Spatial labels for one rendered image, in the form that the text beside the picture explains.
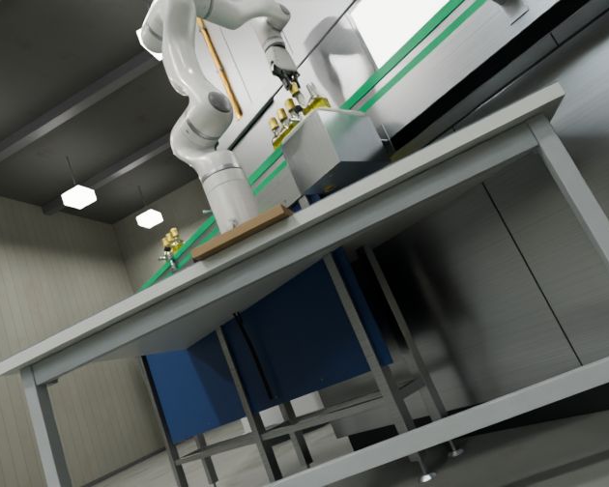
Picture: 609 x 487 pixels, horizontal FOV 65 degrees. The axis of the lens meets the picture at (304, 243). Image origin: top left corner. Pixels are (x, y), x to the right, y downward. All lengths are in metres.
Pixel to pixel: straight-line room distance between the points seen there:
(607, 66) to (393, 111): 0.54
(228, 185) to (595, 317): 1.03
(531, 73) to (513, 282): 0.59
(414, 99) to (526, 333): 0.76
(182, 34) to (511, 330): 1.31
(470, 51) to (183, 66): 0.78
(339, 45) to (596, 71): 0.86
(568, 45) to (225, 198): 0.97
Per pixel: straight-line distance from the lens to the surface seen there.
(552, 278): 1.50
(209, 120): 1.32
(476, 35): 1.37
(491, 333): 1.61
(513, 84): 1.53
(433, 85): 1.40
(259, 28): 1.94
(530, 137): 1.17
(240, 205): 1.24
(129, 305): 1.31
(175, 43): 1.53
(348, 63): 1.83
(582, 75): 1.48
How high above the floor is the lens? 0.40
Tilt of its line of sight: 14 degrees up
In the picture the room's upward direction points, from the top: 23 degrees counter-clockwise
